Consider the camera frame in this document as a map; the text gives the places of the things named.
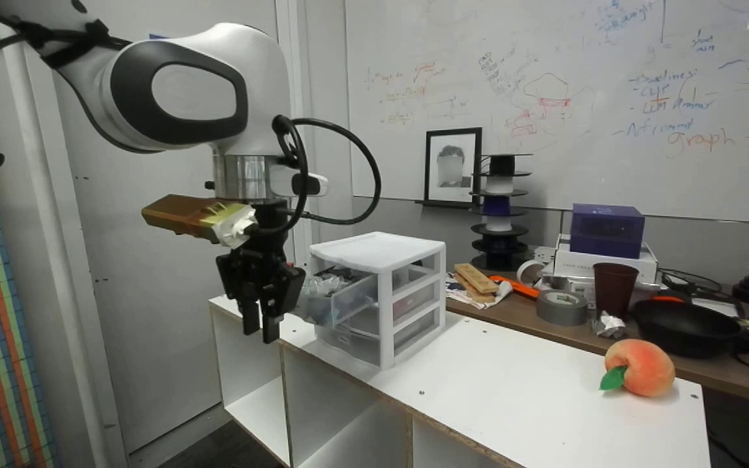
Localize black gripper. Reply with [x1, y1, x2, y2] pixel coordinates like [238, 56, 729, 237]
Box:
[212, 199, 305, 342]

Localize clear top drawer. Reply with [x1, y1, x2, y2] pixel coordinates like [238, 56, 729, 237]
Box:
[296, 267, 374, 328]

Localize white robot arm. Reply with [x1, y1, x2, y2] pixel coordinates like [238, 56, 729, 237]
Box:
[0, 0, 313, 339]

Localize white plastic drawer unit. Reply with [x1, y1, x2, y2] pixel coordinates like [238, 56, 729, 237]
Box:
[310, 230, 445, 367]

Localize wooden desk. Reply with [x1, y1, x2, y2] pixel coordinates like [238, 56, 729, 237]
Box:
[445, 267, 749, 412]

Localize white shelf cabinet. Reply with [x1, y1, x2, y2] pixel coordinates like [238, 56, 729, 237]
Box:
[207, 296, 710, 468]

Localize black spool tower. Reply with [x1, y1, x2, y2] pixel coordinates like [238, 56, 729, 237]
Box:
[470, 153, 527, 272]

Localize framed portrait picture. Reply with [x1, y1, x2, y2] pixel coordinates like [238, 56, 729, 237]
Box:
[424, 126, 482, 205]

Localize grey tape roll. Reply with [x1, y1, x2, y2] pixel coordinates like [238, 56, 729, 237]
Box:
[536, 290, 587, 324]

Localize dark red cup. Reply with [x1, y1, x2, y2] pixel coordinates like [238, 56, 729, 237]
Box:
[593, 261, 636, 316]

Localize purple box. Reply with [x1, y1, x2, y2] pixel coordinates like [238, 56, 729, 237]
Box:
[569, 203, 645, 256]

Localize peach toy fruit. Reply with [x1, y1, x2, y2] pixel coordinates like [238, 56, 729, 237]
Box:
[601, 337, 675, 397]

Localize black frying pan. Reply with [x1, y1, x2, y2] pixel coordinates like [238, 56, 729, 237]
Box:
[631, 299, 740, 359]

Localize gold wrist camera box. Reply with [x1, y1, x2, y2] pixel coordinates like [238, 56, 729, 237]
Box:
[141, 194, 257, 248]

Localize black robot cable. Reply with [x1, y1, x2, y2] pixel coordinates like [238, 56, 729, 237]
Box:
[270, 111, 385, 228]

